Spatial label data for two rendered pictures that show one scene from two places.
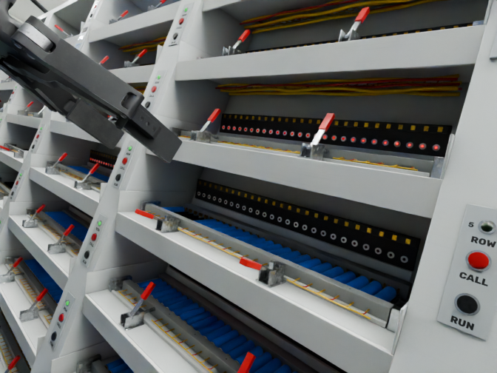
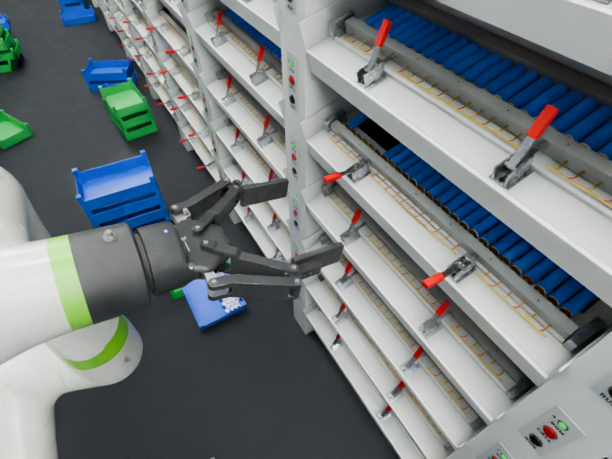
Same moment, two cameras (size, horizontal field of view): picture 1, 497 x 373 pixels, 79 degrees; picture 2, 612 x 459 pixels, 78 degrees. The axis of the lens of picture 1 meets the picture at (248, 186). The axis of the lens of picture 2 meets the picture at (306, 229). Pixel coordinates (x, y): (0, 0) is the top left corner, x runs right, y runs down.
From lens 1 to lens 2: 0.42 m
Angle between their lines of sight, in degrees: 57
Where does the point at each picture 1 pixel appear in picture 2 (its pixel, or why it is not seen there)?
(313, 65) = (527, 27)
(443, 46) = not seen: outside the picture
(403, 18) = not seen: outside the picture
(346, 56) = (587, 38)
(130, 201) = (314, 125)
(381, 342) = (545, 363)
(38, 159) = (196, 16)
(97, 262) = (306, 181)
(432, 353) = (577, 397)
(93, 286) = (310, 197)
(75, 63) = (248, 290)
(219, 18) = not seen: outside the picture
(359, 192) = (555, 255)
